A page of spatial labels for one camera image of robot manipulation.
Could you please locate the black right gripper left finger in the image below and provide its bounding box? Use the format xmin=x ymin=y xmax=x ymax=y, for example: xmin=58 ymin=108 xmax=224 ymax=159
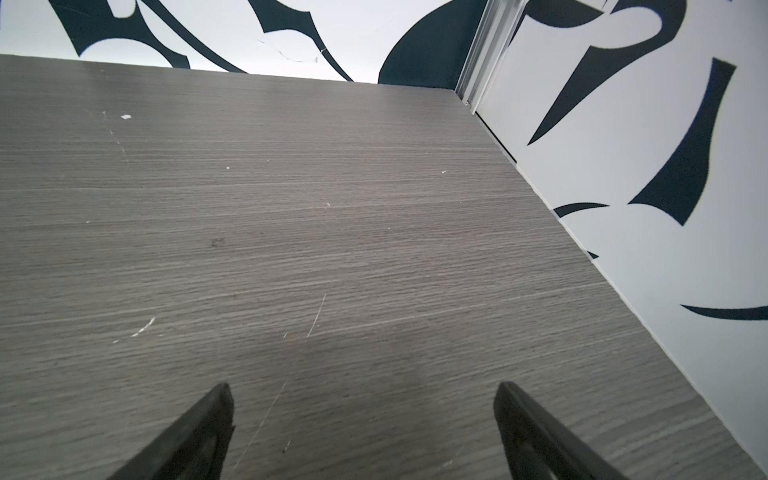
xmin=110 ymin=383 xmax=235 ymax=480

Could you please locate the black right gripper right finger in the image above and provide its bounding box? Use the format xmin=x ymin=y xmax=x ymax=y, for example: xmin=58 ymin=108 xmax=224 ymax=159
xmin=493 ymin=381 xmax=625 ymax=479

